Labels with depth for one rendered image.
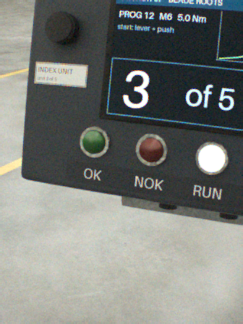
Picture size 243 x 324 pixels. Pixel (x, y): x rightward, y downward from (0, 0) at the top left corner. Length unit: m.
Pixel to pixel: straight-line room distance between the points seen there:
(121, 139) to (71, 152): 0.05
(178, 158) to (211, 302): 1.60
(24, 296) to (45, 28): 1.64
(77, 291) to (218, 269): 0.64
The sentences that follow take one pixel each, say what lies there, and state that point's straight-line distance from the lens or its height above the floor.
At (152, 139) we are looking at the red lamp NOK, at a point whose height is 1.13.
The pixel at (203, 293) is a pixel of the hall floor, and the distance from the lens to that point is 2.00.
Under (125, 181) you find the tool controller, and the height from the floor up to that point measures 1.09.
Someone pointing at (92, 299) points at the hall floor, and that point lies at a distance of 1.93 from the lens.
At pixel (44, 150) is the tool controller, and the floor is 1.10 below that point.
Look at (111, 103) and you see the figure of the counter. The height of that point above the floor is 1.15.
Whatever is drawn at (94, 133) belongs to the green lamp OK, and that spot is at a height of 1.13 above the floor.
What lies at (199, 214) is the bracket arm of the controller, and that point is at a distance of 0.47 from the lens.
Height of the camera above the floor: 1.26
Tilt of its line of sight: 24 degrees down
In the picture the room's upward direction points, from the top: 1 degrees clockwise
